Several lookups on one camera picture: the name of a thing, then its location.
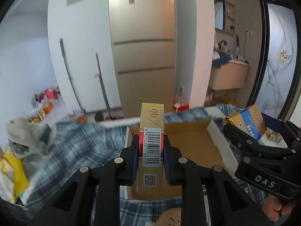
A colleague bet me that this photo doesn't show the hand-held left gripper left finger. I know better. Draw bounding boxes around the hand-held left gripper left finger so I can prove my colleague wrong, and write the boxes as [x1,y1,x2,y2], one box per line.
[27,135,140,226]

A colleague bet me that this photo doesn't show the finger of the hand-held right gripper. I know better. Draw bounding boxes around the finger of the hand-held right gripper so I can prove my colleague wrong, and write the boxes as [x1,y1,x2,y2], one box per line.
[223,122,297,160]
[261,112,301,146]

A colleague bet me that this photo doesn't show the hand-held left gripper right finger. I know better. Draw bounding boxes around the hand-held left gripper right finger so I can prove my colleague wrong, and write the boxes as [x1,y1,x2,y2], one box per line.
[163,135,266,226]

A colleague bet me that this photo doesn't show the blue gold pack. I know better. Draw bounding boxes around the blue gold pack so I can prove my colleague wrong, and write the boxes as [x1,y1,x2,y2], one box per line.
[223,104,267,144]

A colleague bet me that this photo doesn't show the cardboard box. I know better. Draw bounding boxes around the cardboard box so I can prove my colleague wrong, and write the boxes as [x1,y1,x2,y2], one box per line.
[125,119,238,202]

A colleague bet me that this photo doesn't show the gold red cigarette pack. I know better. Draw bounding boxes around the gold red cigarette pack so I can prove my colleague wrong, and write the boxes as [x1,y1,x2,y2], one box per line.
[138,103,165,189]

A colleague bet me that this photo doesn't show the person's right hand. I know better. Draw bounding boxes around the person's right hand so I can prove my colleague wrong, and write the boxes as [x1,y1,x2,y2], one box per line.
[265,191,297,223]

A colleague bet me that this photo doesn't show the white round table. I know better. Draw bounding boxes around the white round table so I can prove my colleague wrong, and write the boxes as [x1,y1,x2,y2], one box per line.
[257,127,288,149]

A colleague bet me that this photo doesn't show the small gold packet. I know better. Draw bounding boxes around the small gold packet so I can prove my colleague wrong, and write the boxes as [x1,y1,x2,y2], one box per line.
[266,133,281,143]

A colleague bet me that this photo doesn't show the round beige pad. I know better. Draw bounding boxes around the round beige pad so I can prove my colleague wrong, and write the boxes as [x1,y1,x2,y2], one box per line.
[156,208,182,226]

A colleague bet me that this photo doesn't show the blue plaid blanket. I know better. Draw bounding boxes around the blue plaid blanket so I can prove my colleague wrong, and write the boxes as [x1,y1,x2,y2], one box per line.
[24,104,271,226]

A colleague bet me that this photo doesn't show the red box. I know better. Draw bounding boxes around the red box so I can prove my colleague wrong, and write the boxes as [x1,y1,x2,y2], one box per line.
[173,101,190,113]

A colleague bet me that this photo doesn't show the beige vanity cabinet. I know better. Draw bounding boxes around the beige vanity cabinet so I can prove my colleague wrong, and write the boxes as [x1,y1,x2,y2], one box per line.
[209,60,251,91]

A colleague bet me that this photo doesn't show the patterned glass door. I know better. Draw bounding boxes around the patterned glass door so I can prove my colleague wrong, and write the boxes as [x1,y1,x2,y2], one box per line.
[246,0,301,123]

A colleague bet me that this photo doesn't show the blue clothes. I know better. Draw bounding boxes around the blue clothes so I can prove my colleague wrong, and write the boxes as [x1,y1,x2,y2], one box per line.
[212,50,231,69]

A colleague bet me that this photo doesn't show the pile of colourful clutter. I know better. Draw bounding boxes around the pile of colourful clutter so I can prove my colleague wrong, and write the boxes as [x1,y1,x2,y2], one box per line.
[27,87,59,123]

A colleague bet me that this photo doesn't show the grey mop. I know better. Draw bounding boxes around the grey mop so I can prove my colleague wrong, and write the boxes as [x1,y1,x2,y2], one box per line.
[59,38,86,116]

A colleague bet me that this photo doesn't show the beige refrigerator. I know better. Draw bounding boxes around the beige refrigerator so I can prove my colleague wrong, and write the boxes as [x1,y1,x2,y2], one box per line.
[108,0,177,119]

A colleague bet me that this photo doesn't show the yellow bag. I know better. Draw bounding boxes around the yellow bag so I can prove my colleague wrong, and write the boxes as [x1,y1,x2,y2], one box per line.
[0,152,30,203]

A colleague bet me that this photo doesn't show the white plastic bag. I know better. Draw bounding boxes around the white plastic bag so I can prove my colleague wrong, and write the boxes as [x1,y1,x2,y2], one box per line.
[0,172,17,204]

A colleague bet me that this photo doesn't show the red handled broom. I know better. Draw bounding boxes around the red handled broom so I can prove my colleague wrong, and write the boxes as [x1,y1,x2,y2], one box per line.
[95,52,116,120]

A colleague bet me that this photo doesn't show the black cable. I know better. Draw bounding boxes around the black cable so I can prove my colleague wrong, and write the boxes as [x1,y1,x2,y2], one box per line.
[243,32,251,80]

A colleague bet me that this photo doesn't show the wall shelf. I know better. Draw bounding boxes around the wall shelf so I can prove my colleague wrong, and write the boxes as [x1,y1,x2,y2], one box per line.
[226,0,237,34]

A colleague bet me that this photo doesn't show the wall mirror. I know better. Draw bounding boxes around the wall mirror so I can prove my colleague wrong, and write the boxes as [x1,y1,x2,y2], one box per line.
[214,0,226,31]

